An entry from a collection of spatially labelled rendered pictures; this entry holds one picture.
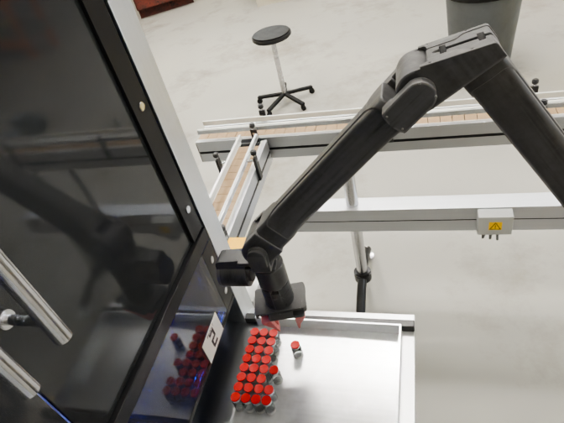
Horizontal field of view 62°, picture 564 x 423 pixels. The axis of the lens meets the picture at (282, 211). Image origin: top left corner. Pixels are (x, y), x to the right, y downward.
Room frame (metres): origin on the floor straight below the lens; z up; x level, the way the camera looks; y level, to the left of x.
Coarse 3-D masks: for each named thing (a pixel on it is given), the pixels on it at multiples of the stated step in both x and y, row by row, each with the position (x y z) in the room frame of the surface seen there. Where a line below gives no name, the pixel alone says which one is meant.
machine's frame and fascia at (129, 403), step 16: (192, 256) 0.67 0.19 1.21; (192, 272) 0.65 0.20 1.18; (176, 288) 0.59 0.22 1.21; (176, 304) 0.57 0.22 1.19; (160, 320) 0.53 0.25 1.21; (224, 320) 0.67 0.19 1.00; (160, 336) 0.51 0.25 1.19; (144, 352) 0.47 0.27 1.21; (144, 368) 0.45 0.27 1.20; (208, 368) 0.56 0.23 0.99; (128, 384) 0.42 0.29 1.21; (128, 400) 0.40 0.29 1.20; (112, 416) 0.38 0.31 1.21; (128, 416) 0.39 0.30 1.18; (192, 416) 0.47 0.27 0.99
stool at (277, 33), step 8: (256, 32) 3.63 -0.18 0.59; (264, 32) 3.58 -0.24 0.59; (272, 32) 3.54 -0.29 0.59; (280, 32) 3.49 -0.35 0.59; (288, 32) 3.47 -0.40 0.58; (256, 40) 3.48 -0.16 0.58; (264, 40) 3.42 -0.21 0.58; (272, 40) 3.40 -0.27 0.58; (280, 40) 3.40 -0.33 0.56; (272, 48) 3.53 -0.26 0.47; (280, 72) 3.52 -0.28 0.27; (280, 80) 3.52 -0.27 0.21; (296, 88) 3.57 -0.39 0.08; (304, 88) 3.55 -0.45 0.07; (312, 88) 3.57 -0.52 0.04; (264, 96) 3.61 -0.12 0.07; (272, 96) 3.58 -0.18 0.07; (280, 96) 3.51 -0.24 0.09; (288, 96) 3.47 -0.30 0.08; (272, 104) 3.43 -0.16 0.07; (304, 104) 3.33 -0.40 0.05
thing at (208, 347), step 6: (216, 318) 0.65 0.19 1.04; (216, 324) 0.64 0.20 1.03; (210, 330) 0.61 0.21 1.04; (216, 330) 0.63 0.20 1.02; (222, 330) 0.65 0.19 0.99; (216, 336) 0.62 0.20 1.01; (204, 342) 0.58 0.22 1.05; (210, 342) 0.60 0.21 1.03; (204, 348) 0.58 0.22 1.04; (210, 348) 0.59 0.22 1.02; (216, 348) 0.60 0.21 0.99; (210, 354) 0.58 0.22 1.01; (210, 360) 0.57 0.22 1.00
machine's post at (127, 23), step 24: (120, 0) 0.77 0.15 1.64; (120, 24) 0.74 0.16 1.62; (144, 48) 0.78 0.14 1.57; (144, 72) 0.75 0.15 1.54; (168, 96) 0.79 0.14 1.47; (168, 120) 0.76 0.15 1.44; (168, 144) 0.74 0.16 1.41; (192, 168) 0.77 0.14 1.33; (192, 192) 0.74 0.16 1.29; (216, 216) 0.79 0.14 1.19; (216, 240) 0.75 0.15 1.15; (240, 288) 0.77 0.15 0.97; (240, 312) 0.74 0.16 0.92
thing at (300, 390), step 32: (256, 320) 0.72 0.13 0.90; (288, 320) 0.69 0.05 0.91; (320, 320) 0.66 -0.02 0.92; (288, 352) 0.62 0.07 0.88; (320, 352) 0.60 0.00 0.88; (352, 352) 0.58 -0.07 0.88; (384, 352) 0.56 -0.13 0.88; (288, 384) 0.55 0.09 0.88; (320, 384) 0.53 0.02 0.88; (352, 384) 0.51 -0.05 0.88; (384, 384) 0.49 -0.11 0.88; (256, 416) 0.50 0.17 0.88; (288, 416) 0.48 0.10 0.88; (320, 416) 0.46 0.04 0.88; (352, 416) 0.44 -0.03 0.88; (384, 416) 0.42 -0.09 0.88
